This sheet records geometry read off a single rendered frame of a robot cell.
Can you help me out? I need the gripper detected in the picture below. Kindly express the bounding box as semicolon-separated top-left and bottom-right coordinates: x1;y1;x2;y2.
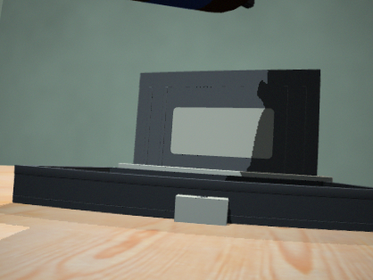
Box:
242;0;254;9

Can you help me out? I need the dark grey tray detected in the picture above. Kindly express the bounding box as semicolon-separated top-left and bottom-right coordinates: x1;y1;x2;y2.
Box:
12;165;373;232

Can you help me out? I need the brown bottle with blue label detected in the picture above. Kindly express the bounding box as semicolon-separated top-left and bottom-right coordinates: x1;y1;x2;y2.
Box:
132;0;249;13

